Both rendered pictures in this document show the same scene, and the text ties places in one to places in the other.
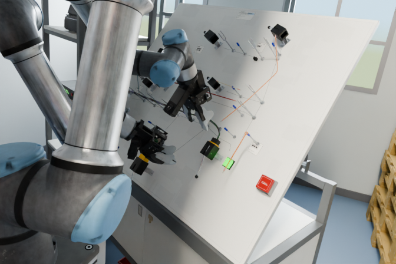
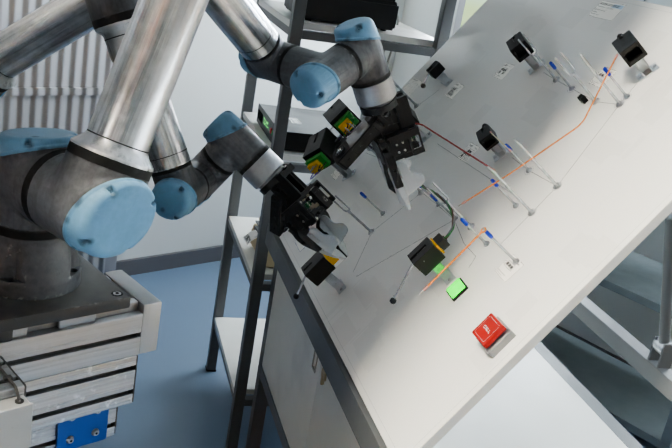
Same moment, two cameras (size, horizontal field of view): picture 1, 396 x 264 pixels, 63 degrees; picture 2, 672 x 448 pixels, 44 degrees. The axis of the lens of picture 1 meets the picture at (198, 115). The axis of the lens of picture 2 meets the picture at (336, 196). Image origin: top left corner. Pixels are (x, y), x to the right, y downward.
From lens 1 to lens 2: 68 cm
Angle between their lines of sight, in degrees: 25
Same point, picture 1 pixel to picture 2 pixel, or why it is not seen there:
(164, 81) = (308, 97)
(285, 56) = (635, 99)
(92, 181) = (95, 174)
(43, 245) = (55, 259)
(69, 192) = (70, 179)
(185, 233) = (348, 399)
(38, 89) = not seen: hidden behind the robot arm
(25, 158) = (47, 139)
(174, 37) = (348, 29)
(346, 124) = not seen: outside the picture
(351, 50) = not seen: outside the picture
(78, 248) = (103, 290)
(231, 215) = (422, 380)
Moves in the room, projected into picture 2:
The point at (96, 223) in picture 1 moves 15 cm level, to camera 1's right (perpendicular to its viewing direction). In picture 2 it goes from (84, 219) to (178, 257)
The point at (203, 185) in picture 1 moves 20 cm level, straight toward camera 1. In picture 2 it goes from (404, 323) to (355, 355)
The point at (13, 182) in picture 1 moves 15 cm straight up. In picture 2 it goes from (28, 162) to (35, 52)
